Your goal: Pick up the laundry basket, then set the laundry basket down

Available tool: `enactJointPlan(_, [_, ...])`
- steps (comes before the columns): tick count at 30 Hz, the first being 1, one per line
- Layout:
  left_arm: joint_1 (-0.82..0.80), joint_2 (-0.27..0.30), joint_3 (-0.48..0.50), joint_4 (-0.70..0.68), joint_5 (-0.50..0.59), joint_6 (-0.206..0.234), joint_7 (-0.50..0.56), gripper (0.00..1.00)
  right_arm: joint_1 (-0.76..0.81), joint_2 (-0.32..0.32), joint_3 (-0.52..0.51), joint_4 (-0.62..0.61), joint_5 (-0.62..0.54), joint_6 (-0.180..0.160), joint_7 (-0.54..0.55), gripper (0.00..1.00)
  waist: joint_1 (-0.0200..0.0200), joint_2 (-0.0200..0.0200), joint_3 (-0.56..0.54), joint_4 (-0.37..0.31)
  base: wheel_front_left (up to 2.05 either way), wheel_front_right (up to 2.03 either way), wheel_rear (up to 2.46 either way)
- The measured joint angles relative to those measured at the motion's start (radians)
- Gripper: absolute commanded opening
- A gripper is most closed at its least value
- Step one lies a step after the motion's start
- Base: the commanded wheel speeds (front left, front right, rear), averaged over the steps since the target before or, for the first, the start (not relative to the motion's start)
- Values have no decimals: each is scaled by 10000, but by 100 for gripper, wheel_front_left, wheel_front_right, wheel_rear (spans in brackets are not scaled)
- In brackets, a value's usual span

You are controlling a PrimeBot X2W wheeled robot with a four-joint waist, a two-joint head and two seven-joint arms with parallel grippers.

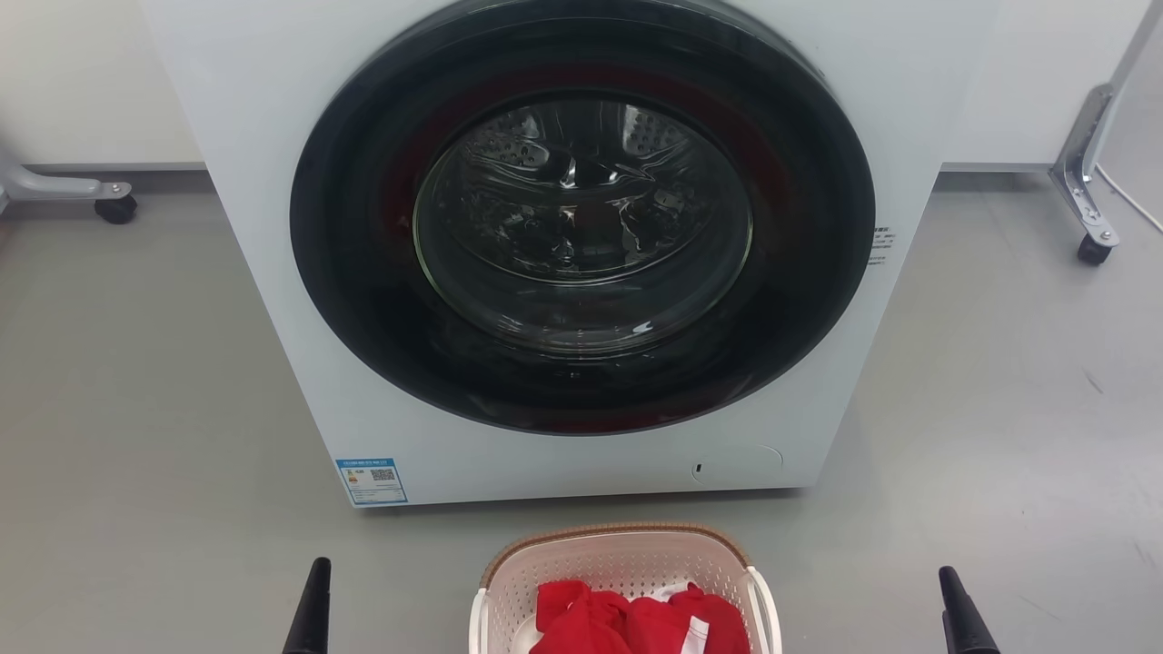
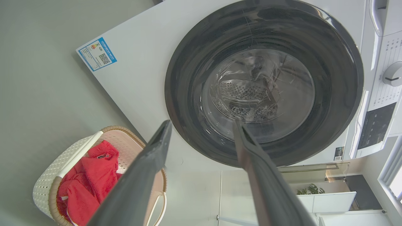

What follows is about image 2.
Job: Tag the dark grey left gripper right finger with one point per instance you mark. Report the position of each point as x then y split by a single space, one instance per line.
270 191

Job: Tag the white window frame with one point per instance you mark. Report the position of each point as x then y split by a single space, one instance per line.
392 179

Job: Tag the green potted plant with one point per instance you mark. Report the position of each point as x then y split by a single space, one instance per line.
312 189

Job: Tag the white round control knob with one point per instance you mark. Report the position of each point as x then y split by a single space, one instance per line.
393 74

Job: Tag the white front-load washing machine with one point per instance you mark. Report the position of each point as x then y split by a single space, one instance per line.
150 81

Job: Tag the dark round washing machine door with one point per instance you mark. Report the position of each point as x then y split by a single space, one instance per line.
263 62

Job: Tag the blue energy label sticker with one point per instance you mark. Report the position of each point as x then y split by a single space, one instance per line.
97 54

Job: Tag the black washer display panel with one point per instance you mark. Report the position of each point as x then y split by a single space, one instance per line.
376 125

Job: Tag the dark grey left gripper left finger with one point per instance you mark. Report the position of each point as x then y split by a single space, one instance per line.
135 188

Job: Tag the white cabinet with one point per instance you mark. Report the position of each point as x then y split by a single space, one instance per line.
326 202

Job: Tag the small black label sticker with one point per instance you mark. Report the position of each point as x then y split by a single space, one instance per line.
339 153

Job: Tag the white woven laundry basket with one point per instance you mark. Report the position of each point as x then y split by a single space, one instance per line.
62 166

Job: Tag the red garment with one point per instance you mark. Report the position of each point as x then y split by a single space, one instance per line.
89 182

